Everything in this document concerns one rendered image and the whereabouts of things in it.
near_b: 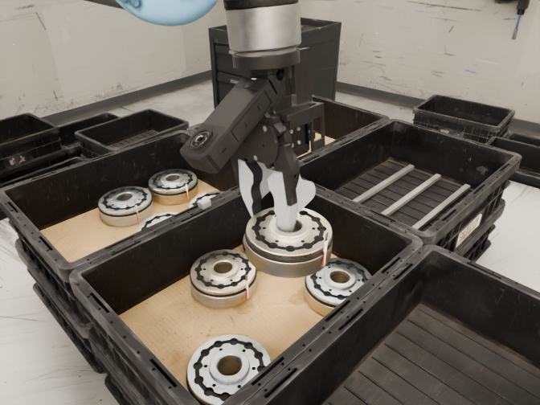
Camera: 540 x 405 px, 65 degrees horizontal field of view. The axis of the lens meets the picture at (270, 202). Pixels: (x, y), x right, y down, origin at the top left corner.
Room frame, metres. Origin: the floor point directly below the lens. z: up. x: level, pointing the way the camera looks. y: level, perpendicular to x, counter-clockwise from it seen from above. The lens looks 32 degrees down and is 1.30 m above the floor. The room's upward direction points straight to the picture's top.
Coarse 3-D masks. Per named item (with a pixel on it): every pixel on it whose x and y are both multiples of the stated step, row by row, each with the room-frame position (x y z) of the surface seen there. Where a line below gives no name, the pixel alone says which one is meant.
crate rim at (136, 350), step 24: (240, 192) 0.63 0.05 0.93; (192, 216) 0.55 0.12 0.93; (360, 216) 0.55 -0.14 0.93; (144, 240) 0.49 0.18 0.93; (408, 240) 0.50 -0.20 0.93; (96, 264) 0.44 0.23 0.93; (72, 288) 0.40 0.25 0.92; (360, 288) 0.39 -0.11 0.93; (96, 312) 0.35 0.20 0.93; (336, 312) 0.36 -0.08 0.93; (120, 336) 0.32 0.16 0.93; (312, 336) 0.32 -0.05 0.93; (144, 360) 0.29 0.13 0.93; (288, 360) 0.29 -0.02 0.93; (168, 384) 0.26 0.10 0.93; (264, 384) 0.26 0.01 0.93
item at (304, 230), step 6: (300, 216) 0.43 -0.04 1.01; (270, 222) 0.42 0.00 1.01; (300, 222) 0.42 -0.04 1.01; (306, 222) 0.42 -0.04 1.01; (270, 228) 0.40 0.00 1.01; (276, 228) 0.40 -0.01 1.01; (306, 228) 0.40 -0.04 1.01; (276, 234) 0.39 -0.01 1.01; (282, 234) 0.39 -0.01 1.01; (288, 234) 0.39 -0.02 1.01; (294, 234) 0.39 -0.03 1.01; (300, 234) 0.39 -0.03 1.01; (306, 234) 0.40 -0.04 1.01; (288, 240) 0.39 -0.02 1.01; (294, 240) 0.39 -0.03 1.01
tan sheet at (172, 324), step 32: (256, 288) 0.50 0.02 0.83; (288, 288) 0.50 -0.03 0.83; (128, 320) 0.43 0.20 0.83; (160, 320) 0.43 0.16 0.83; (192, 320) 0.43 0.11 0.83; (224, 320) 0.43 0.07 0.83; (256, 320) 0.43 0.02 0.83; (288, 320) 0.43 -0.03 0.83; (320, 320) 0.43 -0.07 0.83; (160, 352) 0.38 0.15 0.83; (192, 352) 0.38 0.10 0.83
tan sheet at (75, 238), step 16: (96, 208) 0.73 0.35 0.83; (160, 208) 0.73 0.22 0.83; (176, 208) 0.73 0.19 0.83; (64, 224) 0.67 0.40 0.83; (80, 224) 0.67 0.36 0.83; (96, 224) 0.67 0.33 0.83; (64, 240) 0.62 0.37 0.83; (80, 240) 0.62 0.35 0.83; (96, 240) 0.62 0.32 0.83; (112, 240) 0.62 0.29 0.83; (64, 256) 0.58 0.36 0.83; (80, 256) 0.58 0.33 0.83
